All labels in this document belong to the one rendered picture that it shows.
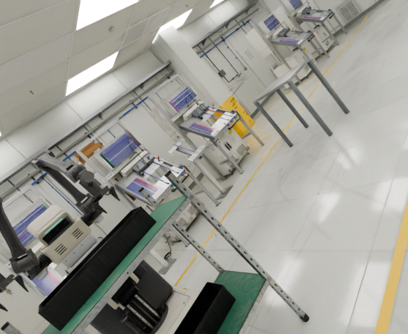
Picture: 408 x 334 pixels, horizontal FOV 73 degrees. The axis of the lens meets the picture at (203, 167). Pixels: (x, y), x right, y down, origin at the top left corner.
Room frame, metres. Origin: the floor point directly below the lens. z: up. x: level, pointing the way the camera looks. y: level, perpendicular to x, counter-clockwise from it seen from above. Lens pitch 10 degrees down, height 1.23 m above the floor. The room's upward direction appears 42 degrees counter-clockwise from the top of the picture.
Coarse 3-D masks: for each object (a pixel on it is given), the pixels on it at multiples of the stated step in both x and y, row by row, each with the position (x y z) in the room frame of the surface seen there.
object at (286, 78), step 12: (288, 72) 3.33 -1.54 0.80; (276, 84) 3.26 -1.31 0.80; (288, 84) 2.94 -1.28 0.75; (324, 84) 3.07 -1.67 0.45; (264, 96) 3.33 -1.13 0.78; (300, 96) 2.91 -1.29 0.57; (336, 96) 3.06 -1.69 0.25; (312, 108) 2.92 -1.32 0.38; (300, 120) 3.69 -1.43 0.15; (288, 144) 3.55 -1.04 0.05
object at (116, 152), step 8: (128, 136) 4.15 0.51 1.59; (112, 144) 4.00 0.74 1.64; (120, 144) 4.05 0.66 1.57; (128, 144) 4.10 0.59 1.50; (136, 144) 4.14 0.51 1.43; (104, 152) 3.91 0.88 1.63; (112, 152) 3.96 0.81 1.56; (120, 152) 4.00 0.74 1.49; (128, 152) 4.05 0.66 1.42; (112, 160) 3.92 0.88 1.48; (120, 160) 3.96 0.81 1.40
